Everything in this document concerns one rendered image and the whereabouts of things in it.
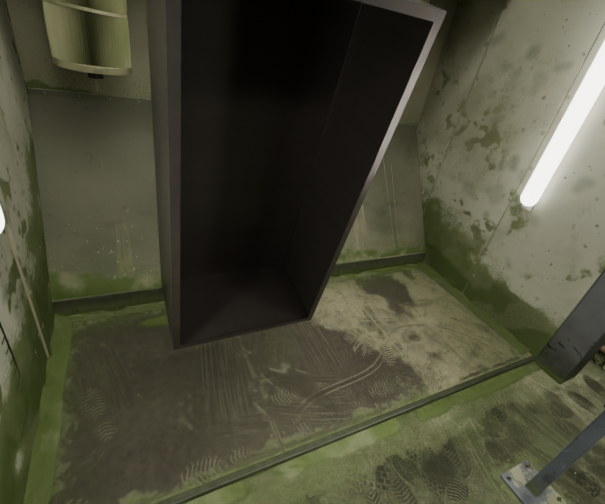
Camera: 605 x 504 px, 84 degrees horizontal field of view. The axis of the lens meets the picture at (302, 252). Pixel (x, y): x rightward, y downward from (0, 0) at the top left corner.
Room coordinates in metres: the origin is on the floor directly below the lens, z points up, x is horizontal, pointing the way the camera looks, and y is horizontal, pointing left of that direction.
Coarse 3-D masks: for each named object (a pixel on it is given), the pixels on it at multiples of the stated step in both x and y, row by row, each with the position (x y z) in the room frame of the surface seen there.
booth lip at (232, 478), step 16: (512, 368) 1.58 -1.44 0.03; (464, 384) 1.37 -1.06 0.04; (432, 400) 1.22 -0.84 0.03; (384, 416) 1.06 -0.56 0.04; (336, 432) 0.93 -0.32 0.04; (352, 432) 0.95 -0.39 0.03; (304, 448) 0.83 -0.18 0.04; (256, 464) 0.73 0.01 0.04; (272, 464) 0.74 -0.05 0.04; (224, 480) 0.65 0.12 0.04; (240, 480) 0.67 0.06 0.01; (176, 496) 0.57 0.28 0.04; (192, 496) 0.58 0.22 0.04
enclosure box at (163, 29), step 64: (192, 0) 1.02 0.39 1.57; (256, 0) 1.11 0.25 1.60; (320, 0) 1.20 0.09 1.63; (384, 0) 0.88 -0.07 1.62; (192, 64) 1.05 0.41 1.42; (256, 64) 1.15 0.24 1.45; (320, 64) 1.25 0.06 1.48; (384, 64) 1.11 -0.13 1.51; (192, 128) 1.09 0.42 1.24; (256, 128) 1.20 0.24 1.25; (320, 128) 1.33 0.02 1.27; (384, 128) 1.05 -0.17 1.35; (192, 192) 1.14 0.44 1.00; (256, 192) 1.27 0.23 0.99; (320, 192) 1.29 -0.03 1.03; (192, 256) 1.20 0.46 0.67; (256, 256) 1.37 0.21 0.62; (320, 256) 1.21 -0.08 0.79; (192, 320) 1.01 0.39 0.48; (256, 320) 1.10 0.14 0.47
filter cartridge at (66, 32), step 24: (48, 0) 1.60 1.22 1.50; (72, 0) 1.61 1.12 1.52; (96, 0) 1.64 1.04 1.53; (120, 0) 1.74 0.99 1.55; (48, 24) 1.62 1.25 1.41; (72, 24) 1.60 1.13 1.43; (96, 24) 1.64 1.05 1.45; (120, 24) 1.74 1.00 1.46; (72, 48) 1.60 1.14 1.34; (96, 48) 1.65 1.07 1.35; (120, 48) 1.72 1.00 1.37; (96, 72) 1.62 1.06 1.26; (120, 72) 1.71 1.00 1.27
